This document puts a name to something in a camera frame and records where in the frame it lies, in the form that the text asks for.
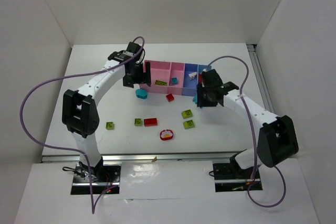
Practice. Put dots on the white lego brick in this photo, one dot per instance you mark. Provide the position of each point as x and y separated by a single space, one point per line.
192 75

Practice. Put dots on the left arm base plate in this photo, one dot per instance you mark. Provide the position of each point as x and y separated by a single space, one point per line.
109 178

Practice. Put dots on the lime square lego brick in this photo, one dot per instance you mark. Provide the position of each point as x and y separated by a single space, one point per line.
109 125

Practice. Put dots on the long red lego brick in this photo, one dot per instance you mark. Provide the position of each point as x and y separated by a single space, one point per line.
150 122

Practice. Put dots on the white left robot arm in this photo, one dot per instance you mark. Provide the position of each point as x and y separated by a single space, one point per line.
79 107

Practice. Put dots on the long lime lego brick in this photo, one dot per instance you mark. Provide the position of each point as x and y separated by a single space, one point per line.
160 83

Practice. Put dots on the small red lego brick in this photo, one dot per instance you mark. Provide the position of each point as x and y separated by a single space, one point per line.
169 97

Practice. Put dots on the small lime lego brick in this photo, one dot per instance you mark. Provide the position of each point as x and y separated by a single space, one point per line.
138 122

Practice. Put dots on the small teal lego brick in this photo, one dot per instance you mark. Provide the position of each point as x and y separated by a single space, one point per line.
174 81

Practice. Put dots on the pink sorting container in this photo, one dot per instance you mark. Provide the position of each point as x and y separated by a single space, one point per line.
165 71

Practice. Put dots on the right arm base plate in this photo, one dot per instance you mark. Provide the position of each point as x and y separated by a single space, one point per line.
228 178

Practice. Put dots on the aluminium table rail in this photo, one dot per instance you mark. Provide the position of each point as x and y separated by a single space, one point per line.
161 157

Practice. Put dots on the teal oval lego piece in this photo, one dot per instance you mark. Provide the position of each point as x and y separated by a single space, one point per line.
141 94

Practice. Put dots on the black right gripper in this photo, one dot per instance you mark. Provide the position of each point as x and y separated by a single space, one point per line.
205 100

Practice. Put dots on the blue sorting container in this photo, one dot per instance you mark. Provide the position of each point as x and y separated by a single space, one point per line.
190 86

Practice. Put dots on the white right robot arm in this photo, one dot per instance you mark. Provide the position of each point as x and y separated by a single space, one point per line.
234 99

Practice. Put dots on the lime curved lego brick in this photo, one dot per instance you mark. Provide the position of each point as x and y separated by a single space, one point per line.
187 114

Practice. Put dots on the red flower lego piece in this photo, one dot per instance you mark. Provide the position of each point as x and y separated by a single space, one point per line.
166 135

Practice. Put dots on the long teal lego brick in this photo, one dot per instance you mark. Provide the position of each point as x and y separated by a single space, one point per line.
195 99

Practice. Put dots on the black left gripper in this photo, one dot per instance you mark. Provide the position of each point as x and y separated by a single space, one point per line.
137 77

